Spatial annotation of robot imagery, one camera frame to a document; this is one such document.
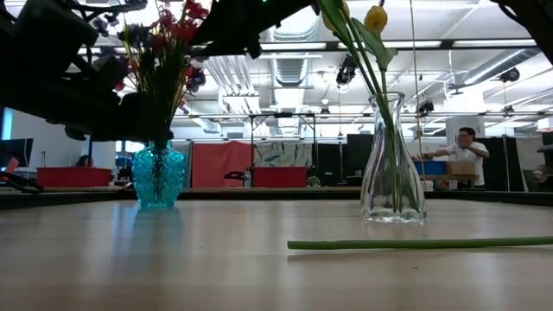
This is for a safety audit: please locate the red storage bin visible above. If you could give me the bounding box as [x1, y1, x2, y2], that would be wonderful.
[252, 165, 309, 188]
[36, 166, 113, 188]

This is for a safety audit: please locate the black hanging device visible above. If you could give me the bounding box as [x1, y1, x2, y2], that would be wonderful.
[335, 54, 359, 86]
[416, 98, 435, 117]
[499, 67, 522, 84]

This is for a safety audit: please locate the patterned board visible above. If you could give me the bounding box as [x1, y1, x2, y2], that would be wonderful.
[253, 142, 314, 168]

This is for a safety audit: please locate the purple flower bunch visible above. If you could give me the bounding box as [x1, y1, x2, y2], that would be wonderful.
[172, 55, 208, 143]
[118, 21, 174, 143]

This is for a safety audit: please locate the black monitor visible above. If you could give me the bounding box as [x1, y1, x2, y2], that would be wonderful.
[0, 137, 35, 169]

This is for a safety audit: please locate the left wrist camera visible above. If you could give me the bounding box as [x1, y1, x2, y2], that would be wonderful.
[90, 54, 130, 90]

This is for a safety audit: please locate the pink tulip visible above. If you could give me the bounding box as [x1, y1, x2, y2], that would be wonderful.
[287, 236, 553, 251]

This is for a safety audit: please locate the small pink object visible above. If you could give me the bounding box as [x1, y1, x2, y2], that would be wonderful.
[0, 155, 21, 182]

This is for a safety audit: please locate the cardboard box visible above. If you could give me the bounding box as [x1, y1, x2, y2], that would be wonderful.
[445, 160, 477, 176]

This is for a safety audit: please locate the clear glass vase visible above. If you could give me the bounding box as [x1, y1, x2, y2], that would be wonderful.
[360, 91, 428, 225]

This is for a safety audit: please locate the yellow tulip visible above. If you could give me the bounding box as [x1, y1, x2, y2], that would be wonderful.
[317, 0, 390, 213]
[353, 3, 401, 213]

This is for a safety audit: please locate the red partition panel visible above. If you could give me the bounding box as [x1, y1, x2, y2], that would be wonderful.
[191, 141, 255, 189]

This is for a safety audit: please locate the black partition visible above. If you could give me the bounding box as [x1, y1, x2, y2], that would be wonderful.
[313, 132, 376, 187]
[474, 136, 526, 192]

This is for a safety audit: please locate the red flower bunch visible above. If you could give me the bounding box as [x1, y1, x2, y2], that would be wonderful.
[172, 0, 213, 44]
[149, 8, 195, 143]

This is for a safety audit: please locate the black metal stand frame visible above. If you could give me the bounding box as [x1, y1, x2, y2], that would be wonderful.
[248, 111, 319, 187]

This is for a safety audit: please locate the blue storage bin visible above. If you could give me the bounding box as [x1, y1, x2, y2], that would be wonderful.
[413, 160, 448, 176]

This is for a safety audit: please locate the black aluminium table frame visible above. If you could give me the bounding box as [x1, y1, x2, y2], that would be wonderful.
[0, 186, 553, 211]

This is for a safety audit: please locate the teal glass vase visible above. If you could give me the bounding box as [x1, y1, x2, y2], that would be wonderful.
[131, 137, 187, 209]

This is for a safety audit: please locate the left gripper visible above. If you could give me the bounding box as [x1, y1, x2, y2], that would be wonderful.
[86, 90, 175, 143]

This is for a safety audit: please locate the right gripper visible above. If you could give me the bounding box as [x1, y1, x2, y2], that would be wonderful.
[192, 0, 321, 59]

